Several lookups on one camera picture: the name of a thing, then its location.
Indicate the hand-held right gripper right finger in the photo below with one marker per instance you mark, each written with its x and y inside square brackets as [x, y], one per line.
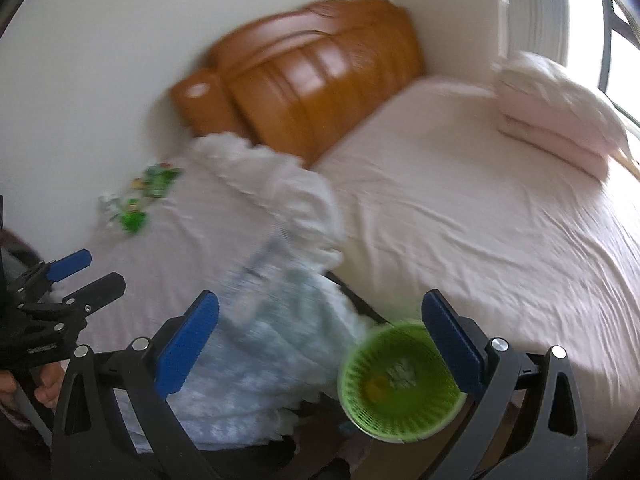
[452, 342]

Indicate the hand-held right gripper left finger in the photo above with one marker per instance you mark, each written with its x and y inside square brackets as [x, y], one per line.
[186, 340]

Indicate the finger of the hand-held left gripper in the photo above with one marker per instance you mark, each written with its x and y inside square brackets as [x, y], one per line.
[70, 265]
[97, 292]

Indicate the green snack wrapper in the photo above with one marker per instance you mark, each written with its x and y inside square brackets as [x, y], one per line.
[132, 219]

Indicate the green plastic basket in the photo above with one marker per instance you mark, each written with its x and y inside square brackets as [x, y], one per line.
[400, 410]

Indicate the green toy pieces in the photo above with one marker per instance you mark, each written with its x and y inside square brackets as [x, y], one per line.
[161, 180]

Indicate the person's left hand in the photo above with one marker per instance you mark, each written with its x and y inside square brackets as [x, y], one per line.
[49, 385]

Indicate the white ruffled blanket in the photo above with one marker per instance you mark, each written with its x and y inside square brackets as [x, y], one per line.
[280, 340]

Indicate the bed with pink sheet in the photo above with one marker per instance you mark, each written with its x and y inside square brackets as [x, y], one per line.
[475, 220]

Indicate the brown wooden headboard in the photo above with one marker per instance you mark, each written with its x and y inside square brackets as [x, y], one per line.
[310, 75]

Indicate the white curtain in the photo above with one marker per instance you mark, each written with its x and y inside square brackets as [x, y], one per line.
[537, 10]

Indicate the dark window frame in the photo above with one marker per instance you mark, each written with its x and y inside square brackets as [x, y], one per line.
[607, 45]

